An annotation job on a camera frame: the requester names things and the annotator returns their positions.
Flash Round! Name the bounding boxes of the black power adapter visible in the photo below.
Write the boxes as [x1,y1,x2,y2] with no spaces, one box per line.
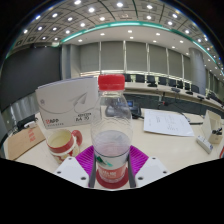
[16,114,38,131]

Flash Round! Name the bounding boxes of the clear red-capped water bottle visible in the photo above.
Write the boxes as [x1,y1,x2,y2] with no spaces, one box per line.
[90,74,133,190]

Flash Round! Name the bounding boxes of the red flowered mug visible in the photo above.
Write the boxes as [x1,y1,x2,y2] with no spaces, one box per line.
[45,128,83,164]

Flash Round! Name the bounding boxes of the black office chairs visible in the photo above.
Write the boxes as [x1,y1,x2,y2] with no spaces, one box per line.
[123,73,201,95]

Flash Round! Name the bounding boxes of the small white cardboard box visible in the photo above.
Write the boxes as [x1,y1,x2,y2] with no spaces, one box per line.
[200,109,224,145]

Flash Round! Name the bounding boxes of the round ceiling lights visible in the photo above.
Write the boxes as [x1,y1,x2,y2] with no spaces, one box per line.
[16,0,224,68]

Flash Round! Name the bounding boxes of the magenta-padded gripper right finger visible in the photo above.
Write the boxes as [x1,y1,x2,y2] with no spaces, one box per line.
[128,144,171,189]

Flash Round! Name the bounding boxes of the white printed paper sheet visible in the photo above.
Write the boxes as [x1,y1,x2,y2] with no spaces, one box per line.
[143,108,195,138]

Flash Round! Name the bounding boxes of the white power strip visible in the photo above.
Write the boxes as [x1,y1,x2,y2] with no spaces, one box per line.
[195,134,214,155]

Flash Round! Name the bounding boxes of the brown paper envelope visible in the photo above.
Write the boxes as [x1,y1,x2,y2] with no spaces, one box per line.
[6,124,47,161]

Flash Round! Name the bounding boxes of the black laptop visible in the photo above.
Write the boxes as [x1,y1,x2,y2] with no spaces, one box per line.
[124,98,145,118]

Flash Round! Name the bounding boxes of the white copy paper carton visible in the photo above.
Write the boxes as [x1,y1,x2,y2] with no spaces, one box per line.
[35,77,102,129]

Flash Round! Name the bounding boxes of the long curved conference desk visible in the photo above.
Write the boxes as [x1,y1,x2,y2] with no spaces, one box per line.
[123,81,224,116]

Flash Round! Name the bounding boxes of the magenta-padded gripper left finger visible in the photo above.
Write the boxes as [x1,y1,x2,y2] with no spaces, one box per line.
[53,144,98,189]

